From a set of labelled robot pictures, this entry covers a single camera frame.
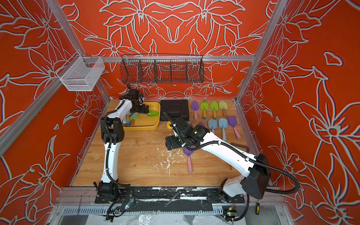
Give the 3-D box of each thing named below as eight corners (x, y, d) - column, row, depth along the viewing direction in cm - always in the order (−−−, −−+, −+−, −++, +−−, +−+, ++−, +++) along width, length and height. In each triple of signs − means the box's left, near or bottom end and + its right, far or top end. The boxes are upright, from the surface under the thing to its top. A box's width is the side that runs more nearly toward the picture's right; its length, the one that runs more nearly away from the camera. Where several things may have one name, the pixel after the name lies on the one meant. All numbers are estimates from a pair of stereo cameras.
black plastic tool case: (159, 121, 106) (158, 117, 102) (161, 104, 118) (160, 99, 114) (189, 121, 106) (189, 117, 102) (188, 104, 118) (188, 99, 113)
